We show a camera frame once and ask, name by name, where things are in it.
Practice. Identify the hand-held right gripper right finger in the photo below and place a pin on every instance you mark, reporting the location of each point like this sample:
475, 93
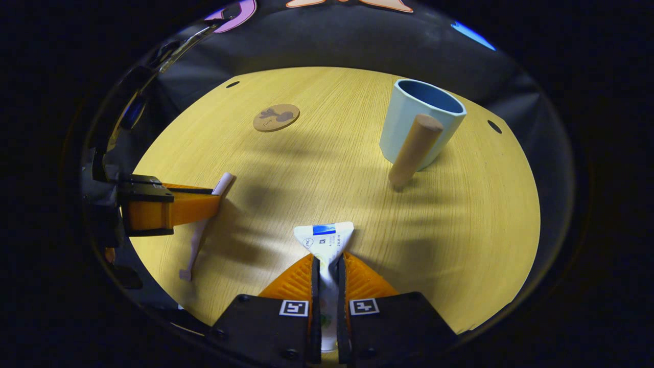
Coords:
393, 327

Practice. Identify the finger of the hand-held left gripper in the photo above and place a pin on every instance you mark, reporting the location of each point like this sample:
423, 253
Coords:
173, 207

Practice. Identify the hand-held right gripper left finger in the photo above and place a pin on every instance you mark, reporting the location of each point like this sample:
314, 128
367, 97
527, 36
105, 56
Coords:
265, 332

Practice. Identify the white toothbrush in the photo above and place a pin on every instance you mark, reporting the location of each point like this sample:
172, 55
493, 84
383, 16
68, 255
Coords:
196, 245

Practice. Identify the white toothpaste tube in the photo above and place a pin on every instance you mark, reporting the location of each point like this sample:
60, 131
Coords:
324, 240

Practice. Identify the round brown coaster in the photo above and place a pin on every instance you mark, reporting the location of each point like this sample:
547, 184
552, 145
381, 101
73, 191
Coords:
276, 118

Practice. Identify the wooden desktop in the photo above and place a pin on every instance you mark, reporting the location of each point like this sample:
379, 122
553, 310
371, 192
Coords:
332, 179

